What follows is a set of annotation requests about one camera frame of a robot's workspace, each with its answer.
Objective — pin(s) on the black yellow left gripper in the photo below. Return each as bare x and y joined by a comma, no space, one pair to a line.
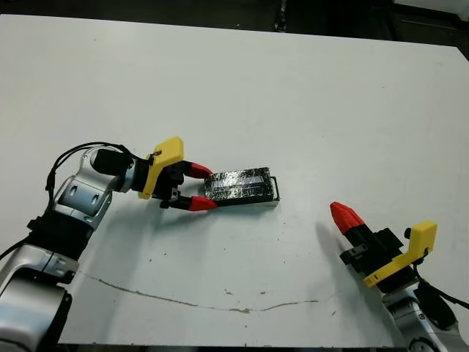
154,176

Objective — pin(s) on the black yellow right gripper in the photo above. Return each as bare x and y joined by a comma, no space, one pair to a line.
388,262

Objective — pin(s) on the black glossy box lid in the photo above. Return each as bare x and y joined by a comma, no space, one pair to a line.
238,185

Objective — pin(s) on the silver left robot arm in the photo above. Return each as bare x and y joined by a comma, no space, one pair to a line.
80,194

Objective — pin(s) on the white box base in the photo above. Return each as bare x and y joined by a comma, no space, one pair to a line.
271,204

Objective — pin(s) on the black metal stand post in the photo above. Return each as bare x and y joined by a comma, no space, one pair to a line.
281,16

